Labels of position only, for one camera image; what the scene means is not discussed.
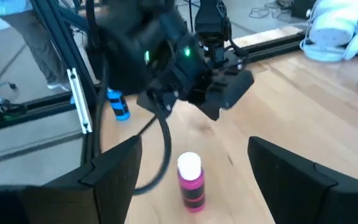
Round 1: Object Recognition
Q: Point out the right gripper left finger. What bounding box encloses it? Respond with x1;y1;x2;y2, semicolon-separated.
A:
0;135;143;224

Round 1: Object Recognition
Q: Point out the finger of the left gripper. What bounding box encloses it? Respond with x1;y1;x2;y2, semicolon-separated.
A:
197;70;255;121

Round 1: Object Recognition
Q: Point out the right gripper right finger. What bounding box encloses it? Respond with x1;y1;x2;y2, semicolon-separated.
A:
247;136;358;224

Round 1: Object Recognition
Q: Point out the small blue paint bottle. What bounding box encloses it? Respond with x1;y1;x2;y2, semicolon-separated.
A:
106;88;131;121

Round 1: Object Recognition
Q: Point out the small magenta paint bottle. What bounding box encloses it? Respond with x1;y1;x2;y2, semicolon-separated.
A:
177;151;206;213

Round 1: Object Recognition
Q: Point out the person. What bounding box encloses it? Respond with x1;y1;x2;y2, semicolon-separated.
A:
0;0;73;91

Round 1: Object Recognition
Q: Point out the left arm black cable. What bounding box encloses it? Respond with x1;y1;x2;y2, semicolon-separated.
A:
134;91;172;196

